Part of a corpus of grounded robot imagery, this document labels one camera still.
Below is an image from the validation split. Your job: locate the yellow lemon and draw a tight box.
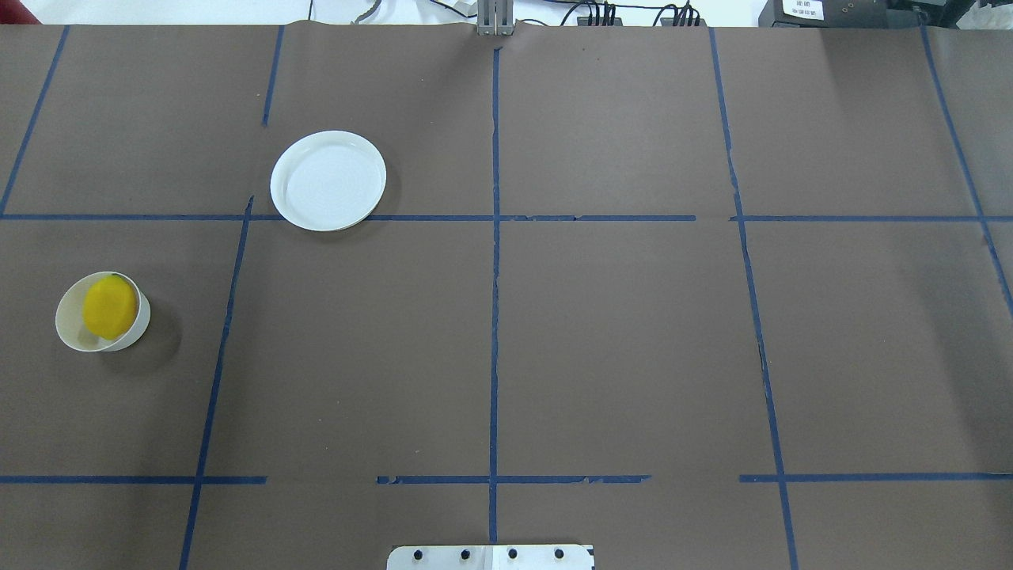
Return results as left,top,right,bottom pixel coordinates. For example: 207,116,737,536
81,274,138,340

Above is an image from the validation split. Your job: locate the white round plate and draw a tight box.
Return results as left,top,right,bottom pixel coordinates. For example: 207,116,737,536
269,131,388,232

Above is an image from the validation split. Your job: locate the white bowl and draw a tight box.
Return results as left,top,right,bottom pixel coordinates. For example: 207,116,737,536
55,272,151,352

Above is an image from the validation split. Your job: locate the black box device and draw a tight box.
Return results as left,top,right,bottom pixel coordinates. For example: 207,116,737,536
757,1,922,29

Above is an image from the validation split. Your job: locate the aluminium frame post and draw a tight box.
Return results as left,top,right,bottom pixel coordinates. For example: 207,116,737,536
475,0,517,36

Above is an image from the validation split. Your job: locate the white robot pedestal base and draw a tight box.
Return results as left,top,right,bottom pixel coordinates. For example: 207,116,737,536
386,544,596,569

